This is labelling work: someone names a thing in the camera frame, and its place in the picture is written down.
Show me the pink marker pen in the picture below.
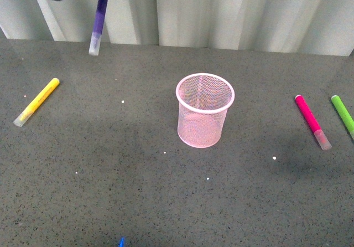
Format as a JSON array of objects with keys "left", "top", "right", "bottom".
[{"left": 295, "top": 95, "right": 332, "bottom": 150}]

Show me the green marker pen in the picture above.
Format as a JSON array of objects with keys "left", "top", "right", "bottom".
[{"left": 331, "top": 95, "right": 353, "bottom": 138}]

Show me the pink mesh pen cup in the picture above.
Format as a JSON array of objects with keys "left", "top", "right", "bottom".
[{"left": 175, "top": 73, "right": 235, "bottom": 148}]

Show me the yellow marker pen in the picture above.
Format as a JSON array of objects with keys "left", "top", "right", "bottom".
[{"left": 13, "top": 78, "right": 60, "bottom": 127}]

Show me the white pleated curtain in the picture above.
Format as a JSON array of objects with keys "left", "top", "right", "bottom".
[{"left": 1, "top": 0, "right": 353, "bottom": 56}]

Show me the purple marker pen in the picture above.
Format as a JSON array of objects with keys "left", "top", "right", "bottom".
[{"left": 88, "top": 0, "right": 108, "bottom": 56}]

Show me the blue pen tip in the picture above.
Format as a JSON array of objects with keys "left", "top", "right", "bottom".
[{"left": 118, "top": 237, "right": 125, "bottom": 247}]

